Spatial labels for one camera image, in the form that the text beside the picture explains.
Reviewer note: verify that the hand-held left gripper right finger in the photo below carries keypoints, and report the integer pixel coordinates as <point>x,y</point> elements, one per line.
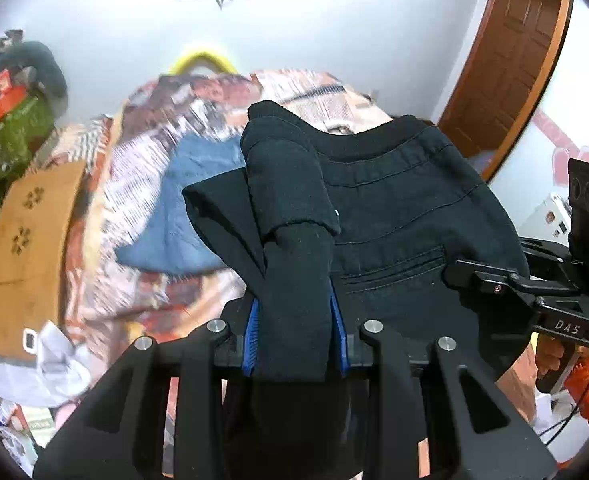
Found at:
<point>338,335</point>

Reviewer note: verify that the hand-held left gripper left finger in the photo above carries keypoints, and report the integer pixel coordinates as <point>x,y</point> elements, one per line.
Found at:
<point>252,340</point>

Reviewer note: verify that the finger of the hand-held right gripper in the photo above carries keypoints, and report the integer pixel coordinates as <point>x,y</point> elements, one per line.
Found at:
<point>494,282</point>
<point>544,252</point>

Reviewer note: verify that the black pants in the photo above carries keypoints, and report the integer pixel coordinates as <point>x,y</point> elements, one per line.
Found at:
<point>399,185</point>

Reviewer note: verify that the folded blue denim pants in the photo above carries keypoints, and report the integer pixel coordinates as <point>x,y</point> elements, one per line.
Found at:
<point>174,220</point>

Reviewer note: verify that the person's right hand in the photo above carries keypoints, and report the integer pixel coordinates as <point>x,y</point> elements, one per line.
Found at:
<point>549,360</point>

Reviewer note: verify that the white appliance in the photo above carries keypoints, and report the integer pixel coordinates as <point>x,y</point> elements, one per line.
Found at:
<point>544,217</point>

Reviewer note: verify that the brown wooden door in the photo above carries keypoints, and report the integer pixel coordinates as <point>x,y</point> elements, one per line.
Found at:
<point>509,60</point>

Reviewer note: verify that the printed blanket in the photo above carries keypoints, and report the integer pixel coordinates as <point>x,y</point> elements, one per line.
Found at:
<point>139,185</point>

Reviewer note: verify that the white crumpled cloth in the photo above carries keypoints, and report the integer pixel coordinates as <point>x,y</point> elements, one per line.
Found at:
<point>49,375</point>

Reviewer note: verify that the brown cardboard box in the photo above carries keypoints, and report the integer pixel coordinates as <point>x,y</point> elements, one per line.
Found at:
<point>29,260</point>

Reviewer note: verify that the yellow curved object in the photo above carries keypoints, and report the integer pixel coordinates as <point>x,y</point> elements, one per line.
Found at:
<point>202,56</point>

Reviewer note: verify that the green bag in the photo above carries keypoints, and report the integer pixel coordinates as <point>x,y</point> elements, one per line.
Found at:
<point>9,140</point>

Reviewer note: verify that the orange packet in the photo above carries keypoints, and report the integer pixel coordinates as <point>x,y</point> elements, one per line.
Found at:
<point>4,102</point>

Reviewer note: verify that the dark cloth bundle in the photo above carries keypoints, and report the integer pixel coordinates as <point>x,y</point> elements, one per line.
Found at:
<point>39,65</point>

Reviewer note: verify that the pink wall sticker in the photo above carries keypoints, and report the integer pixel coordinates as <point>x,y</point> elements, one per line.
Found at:
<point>567,150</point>

